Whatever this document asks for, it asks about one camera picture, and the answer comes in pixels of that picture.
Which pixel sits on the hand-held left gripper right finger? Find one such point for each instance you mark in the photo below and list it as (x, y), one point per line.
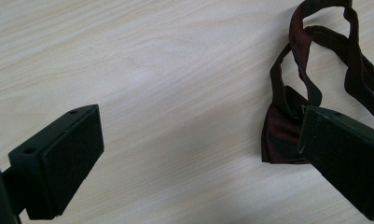
(346, 155)

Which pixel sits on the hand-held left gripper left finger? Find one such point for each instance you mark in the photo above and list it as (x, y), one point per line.
(63, 165)

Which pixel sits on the dark red bow tie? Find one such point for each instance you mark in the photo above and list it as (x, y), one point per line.
(282, 137)

